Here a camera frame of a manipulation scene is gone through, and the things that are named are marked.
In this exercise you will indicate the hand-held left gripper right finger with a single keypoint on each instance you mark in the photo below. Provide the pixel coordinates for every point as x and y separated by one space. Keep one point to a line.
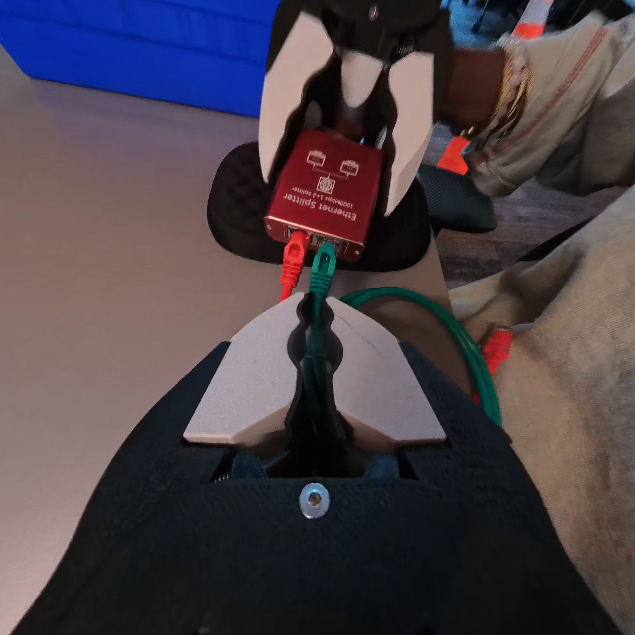
387 392

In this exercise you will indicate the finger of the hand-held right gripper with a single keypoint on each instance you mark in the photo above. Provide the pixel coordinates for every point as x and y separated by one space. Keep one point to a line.
414 124
283 99

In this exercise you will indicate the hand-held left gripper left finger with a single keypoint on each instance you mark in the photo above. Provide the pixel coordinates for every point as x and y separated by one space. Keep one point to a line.
243 387

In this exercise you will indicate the red ethernet splitter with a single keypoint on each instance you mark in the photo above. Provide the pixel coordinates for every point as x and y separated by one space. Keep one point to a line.
322 198

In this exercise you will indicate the blue plastic bin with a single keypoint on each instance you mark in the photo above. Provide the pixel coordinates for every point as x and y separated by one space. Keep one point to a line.
149 49

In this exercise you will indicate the person's right forearm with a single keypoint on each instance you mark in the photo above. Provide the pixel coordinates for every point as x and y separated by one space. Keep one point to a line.
560 99

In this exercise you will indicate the grey desk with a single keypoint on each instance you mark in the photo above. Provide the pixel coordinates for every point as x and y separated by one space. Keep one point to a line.
99 273

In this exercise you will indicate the person's right hand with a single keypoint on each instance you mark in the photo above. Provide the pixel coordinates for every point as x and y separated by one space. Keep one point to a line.
471 84

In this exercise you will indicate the black mesh office chair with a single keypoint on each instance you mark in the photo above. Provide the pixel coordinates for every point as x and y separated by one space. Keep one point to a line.
456 203

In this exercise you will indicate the black quilted wrist pad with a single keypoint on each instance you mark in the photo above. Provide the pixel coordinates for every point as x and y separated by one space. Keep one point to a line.
233 208

